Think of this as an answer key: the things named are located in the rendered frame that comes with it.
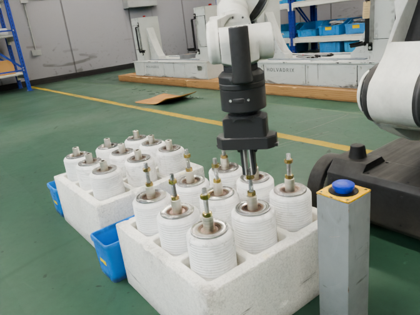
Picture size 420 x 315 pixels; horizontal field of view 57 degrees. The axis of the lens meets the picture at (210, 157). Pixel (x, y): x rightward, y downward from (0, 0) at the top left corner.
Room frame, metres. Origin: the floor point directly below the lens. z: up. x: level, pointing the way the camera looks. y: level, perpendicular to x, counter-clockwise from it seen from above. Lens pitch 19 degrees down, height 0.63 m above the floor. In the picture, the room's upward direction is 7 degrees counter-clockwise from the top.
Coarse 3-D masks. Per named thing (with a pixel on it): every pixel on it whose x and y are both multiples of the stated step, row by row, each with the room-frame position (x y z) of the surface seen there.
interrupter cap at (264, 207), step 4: (260, 200) 0.78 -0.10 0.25; (240, 204) 0.77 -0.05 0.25; (244, 204) 0.77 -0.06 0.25; (260, 204) 0.76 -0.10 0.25; (264, 204) 0.75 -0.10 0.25; (268, 204) 0.75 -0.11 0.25; (236, 208) 0.75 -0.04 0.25; (240, 208) 0.75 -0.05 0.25; (244, 208) 0.75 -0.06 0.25; (260, 208) 0.75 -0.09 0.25; (264, 208) 0.74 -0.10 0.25; (268, 208) 0.73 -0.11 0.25; (240, 212) 0.73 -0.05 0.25; (244, 212) 0.73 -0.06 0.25; (248, 212) 0.73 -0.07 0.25; (252, 212) 0.72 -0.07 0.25; (256, 212) 0.72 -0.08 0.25; (260, 212) 0.72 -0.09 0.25; (264, 212) 0.72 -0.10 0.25; (248, 216) 0.72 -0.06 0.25; (252, 216) 0.71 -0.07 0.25
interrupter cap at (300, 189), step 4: (280, 184) 0.85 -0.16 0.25; (284, 184) 0.85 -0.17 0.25; (296, 184) 0.84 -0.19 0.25; (300, 184) 0.84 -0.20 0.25; (276, 188) 0.83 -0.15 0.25; (280, 188) 0.83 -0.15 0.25; (284, 188) 0.83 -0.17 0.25; (296, 188) 0.82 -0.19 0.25; (300, 188) 0.82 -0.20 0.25; (304, 188) 0.81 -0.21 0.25; (276, 192) 0.80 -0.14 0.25; (280, 192) 0.80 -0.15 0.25; (284, 192) 0.80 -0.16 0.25; (288, 192) 0.81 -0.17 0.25; (292, 192) 0.80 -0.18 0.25; (296, 192) 0.79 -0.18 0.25; (300, 192) 0.79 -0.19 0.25; (304, 192) 0.79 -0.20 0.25; (284, 196) 0.79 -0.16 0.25; (288, 196) 0.78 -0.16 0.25; (292, 196) 0.78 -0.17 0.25; (296, 196) 0.78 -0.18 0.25
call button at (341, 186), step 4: (336, 180) 0.67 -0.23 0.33; (340, 180) 0.67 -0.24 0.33; (344, 180) 0.66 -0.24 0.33; (348, 180) 0.66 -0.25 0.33; (332, 184) 0.65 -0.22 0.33; (336, 184) 0.65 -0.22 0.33; (340, 184) 0.65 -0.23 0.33; (344, 184) 0.64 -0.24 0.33; (348, 184) 0.64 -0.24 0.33; (352, 184) 0.64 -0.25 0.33; (332, 188) 0.65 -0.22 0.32; (336, 188) 0.64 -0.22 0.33; (340, 188) 0.64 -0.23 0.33; (344, 188) 0.63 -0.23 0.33; (348, 188) 0.63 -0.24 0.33; (352, 188) 0.64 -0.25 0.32; (340, 192) 0.64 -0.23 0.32; (344, 192) 0.64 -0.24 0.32; (348, 192) 0.64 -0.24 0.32
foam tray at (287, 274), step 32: (128, 224) 0.88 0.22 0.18; (128, 256) 0.86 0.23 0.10; (160, 256) 0.72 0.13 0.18; (256, 256) 0.68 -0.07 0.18; (288, 256) 0.70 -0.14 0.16; (160, 288) 0.73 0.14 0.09; (192, 288) 0.61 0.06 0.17; (224, 288) 0.60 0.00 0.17; (256, 288) 0.64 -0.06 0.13; (288, 288) 0.70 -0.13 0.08
